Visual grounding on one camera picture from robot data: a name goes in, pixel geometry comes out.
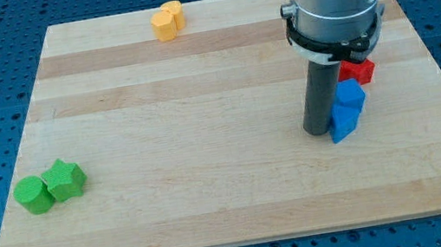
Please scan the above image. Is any yellow heart block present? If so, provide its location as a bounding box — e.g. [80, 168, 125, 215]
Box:
[160, 0, 186, 30]

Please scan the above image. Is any light wooden board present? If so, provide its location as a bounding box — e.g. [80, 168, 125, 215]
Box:
[0, 0, 441, 247]

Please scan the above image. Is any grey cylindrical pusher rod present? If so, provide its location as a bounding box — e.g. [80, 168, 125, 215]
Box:
[303, 62, 340, 136]

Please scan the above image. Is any yellow hexagon block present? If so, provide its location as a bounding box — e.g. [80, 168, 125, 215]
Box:
[150, 11, 178, 42]

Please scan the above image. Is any blue lower block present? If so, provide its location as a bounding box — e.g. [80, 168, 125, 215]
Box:
[329, 104, 360, 143]

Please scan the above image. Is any blue block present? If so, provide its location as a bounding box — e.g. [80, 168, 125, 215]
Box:
[329, 104, 360, 143]
[334, 78, 366, 111]

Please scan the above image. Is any blue upper block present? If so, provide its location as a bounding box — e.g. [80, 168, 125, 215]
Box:
[334, 78, 366, 111]

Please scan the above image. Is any red block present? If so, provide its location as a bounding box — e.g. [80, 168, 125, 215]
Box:
[338, 59, 376, 85]

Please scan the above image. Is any green star block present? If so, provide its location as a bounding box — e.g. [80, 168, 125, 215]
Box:
[41, 159, 88, 203]

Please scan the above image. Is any green cylinder block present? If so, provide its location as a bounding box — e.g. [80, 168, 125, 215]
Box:
[13, 175, 55, 215]

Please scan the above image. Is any black white clamp ring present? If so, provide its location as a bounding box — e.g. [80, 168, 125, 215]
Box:
[282, 2, 393, 74]

